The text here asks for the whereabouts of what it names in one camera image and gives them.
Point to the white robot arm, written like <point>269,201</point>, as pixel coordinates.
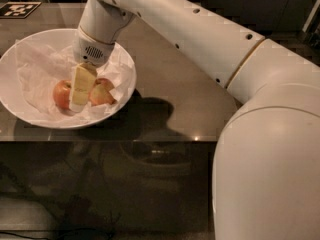
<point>266,168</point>

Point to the white crumpled paper liner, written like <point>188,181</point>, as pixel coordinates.
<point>40,67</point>

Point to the red apple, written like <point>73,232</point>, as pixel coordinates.
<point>101,92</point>
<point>61,94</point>

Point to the dark cabinet row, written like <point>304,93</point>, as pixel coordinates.
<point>264,16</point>

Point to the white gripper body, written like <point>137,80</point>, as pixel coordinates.
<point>89,51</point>

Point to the black white fiducial marker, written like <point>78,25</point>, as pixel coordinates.
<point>18,10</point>

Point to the white bowl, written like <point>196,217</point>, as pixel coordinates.
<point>10,87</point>

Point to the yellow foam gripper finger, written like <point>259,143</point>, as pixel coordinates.
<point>83,78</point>

